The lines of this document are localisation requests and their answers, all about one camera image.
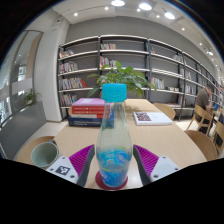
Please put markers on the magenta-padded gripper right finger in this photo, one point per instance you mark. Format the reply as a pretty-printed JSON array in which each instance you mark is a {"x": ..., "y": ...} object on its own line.
[{"x": 160, "y": 166}]

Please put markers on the person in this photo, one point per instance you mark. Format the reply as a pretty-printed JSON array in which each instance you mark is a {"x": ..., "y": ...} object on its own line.
[{"x": 202, "y": 100}]

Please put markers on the white magazine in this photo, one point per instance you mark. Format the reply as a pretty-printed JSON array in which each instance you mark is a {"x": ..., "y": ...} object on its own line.
[{"x": 153, "y": 118}]

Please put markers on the small window ledge plant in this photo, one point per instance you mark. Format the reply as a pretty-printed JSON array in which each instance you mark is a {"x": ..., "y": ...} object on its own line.
[{"x": 30, "y": 97}]

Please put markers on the green potted plant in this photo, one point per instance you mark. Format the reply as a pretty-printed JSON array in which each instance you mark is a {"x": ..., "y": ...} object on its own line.
[{"x": 126, "y": 76}]

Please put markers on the grey bookshelf unit with books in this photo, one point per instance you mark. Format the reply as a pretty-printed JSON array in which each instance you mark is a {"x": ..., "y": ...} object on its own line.
[{"x": 133, "y": 53}]

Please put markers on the red book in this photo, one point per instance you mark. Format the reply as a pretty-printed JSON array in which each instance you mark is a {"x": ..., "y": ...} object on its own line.
[{"x": 88, "y": 111}]

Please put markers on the round ceiling lights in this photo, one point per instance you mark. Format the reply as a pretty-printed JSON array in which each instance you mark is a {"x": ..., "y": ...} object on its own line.
[{"x": 145, "y": 6}]

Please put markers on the patterned green ceramic mug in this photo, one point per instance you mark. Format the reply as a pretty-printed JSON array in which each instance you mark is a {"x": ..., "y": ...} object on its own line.
[{"x": 45, "y": 155}]

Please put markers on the flat round red coaster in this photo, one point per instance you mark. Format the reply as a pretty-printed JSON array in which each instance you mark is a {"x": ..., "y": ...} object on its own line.
[{"x": 98, "y": 182}]

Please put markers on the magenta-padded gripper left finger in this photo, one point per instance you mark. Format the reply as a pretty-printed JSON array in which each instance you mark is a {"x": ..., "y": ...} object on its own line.
[{"x": 68, "y": 166}]

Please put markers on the clear bottle with blue cap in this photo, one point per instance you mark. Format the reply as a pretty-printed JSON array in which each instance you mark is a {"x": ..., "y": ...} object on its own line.
[{"x": 114, "y": 150}]

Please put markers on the thick dark blue book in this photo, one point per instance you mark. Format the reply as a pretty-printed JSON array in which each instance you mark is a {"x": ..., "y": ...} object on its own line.
[{"x": 85, "y": 122}]

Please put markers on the pink-covered book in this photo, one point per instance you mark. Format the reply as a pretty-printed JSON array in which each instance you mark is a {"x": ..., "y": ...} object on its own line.
[{"x": 87, "y": 102}]

